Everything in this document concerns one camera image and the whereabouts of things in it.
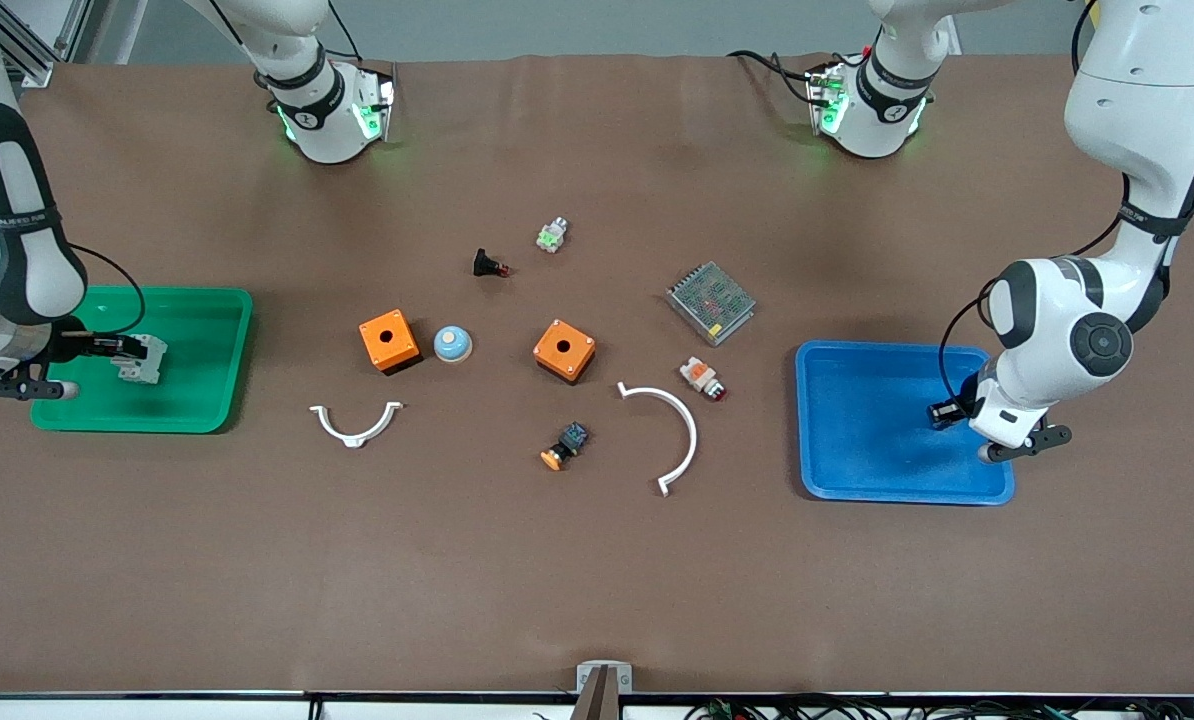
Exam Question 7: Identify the silver mesh power supply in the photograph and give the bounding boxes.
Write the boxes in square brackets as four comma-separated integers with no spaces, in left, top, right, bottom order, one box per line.
[665,261,758,348]

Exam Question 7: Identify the small white half-ring clamp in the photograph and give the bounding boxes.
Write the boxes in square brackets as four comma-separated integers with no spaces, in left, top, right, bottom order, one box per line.
[309,401,404,449]

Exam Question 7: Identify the brown table mat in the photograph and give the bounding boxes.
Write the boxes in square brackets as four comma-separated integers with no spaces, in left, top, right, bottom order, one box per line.
[0,52,1194,697]

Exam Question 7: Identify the orange button enclosure box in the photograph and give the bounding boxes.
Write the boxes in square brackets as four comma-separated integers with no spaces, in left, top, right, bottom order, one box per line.
[358,309,423,376]
[532,319,598,385]

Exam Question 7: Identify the large white half-ring clamp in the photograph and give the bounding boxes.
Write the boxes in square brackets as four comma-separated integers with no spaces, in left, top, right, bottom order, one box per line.
[617,381,700,498]

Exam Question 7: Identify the white table edge rail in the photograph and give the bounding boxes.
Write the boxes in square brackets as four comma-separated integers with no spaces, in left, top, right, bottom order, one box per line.
[0,690,1194,720]

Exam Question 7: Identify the blue plastic tray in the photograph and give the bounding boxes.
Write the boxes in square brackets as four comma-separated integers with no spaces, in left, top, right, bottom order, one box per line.
[795,340,1016,506]

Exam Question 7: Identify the black cable bundle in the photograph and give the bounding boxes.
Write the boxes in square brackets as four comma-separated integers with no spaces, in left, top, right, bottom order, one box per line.
[682,693,1194,720]

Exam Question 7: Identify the black yellow push button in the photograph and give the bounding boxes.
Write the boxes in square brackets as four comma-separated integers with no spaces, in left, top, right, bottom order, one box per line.
[540,421,590,472]

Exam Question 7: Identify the grey red circuit breaker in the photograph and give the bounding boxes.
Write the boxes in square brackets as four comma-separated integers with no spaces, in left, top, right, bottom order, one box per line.
[117,335,169,386]

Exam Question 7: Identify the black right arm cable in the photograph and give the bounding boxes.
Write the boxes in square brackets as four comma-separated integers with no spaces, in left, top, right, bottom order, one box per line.
[62,243,148,336]

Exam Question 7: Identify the green plastic tray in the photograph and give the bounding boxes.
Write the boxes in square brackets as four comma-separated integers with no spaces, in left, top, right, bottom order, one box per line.
[30,286,255,434]

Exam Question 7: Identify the aluminium frame profile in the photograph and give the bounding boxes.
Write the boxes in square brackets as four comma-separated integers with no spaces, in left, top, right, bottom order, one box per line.
[0,0,93,89]

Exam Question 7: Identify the white orange red button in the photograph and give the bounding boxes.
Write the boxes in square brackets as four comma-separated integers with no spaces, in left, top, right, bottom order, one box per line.
[679,356,729,403]

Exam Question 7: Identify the grey metal table bracket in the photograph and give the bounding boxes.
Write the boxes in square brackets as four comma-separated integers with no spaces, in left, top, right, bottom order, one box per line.
[569,660,634,720]

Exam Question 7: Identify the black base cable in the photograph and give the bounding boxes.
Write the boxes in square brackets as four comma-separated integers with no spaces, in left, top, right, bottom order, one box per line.
[727,48,858,106]

